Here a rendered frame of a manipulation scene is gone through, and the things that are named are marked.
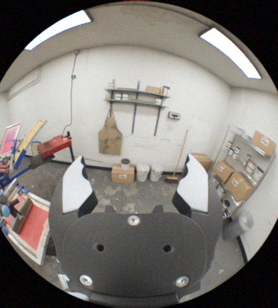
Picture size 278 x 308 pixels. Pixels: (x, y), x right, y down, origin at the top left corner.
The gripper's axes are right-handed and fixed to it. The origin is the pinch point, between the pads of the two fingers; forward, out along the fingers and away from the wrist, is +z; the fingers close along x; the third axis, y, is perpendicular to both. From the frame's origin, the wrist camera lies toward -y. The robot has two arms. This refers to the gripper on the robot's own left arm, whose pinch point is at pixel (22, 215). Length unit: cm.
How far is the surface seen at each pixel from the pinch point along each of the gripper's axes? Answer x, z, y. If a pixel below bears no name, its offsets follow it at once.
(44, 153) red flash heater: -31, -6, -88
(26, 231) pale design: 8.5, 4.4, 11.4
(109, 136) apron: 50, 9, -194
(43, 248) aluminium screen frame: 36.1, 0.9, 14.4
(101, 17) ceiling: 38, -196, -110
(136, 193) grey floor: 118, 105, -127
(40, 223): 22.1, 5.0, -4.4
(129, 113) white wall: 88, -42, -200
